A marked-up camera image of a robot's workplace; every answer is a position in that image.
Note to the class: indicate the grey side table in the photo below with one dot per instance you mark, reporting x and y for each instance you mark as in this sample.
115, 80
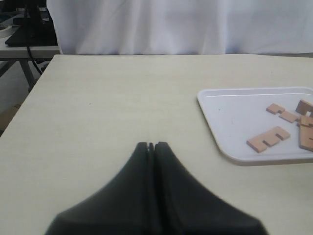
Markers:
10, 55

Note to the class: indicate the white plastic tray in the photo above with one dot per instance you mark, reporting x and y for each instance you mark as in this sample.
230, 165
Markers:
236, 115

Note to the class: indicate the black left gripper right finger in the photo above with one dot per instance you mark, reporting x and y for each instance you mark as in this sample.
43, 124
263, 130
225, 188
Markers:
189, 208

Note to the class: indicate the white curtain backdrop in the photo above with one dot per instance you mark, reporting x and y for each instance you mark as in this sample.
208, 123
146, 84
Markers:
153, 27

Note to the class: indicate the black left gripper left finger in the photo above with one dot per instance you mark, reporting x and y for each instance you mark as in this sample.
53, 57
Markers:
119, 208

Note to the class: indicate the white tape roll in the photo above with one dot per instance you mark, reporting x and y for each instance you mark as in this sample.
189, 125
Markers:
5, 31

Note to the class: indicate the black monitor stand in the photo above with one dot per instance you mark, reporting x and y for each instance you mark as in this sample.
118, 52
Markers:
35, 27

